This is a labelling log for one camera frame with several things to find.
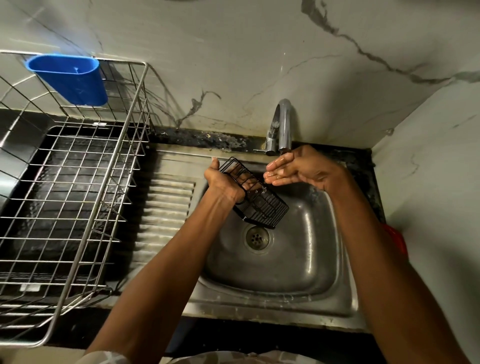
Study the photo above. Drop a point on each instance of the person's right hand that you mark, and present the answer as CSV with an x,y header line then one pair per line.
x,y
311,170

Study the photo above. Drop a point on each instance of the person's left hand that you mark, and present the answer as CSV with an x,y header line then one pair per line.
x,y
221,183

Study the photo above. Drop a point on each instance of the black wire basket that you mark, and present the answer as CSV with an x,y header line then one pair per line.
x,y
262,202

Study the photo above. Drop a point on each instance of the person's right forearm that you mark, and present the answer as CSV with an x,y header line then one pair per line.
x,y
390,285

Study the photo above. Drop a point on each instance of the person's left forearm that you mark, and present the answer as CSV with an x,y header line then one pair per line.
x,y
153,292

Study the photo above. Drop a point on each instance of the person's patterned clothing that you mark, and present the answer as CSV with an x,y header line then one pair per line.
x,y
240,359

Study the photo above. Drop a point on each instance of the chrome sink faucet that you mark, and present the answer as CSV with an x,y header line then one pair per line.
x,y
285,123

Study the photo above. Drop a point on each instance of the round sink drain strainer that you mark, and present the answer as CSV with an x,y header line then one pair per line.
x,y
257,238

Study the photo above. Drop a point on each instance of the stainless steel sink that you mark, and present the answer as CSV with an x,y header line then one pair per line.
x,y
165,217

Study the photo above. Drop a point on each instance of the red and green bowl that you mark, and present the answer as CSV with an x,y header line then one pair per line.
x,y
397,240

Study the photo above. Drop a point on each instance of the dark steel drip tray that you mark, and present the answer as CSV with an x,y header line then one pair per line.
x,y
67,195

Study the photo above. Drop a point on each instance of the blue plastic cutlery holder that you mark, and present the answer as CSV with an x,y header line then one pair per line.
x,y
73,80

